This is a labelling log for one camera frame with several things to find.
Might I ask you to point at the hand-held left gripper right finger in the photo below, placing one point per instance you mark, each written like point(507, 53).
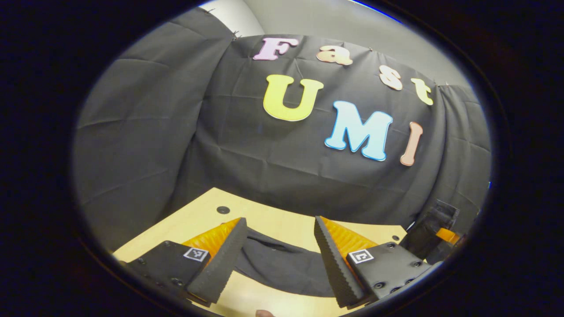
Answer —
point(339, 273)

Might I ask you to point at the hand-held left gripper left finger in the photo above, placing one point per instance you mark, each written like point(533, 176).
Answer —
point(220, 268)

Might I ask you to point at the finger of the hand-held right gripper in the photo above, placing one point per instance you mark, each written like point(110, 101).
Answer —
point(443, 213)
point(421, 240)

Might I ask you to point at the black jeans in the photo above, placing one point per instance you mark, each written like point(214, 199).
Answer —
point(282, 268)

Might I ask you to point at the black backdrop cloth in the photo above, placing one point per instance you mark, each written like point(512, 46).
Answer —
point(154, 132)

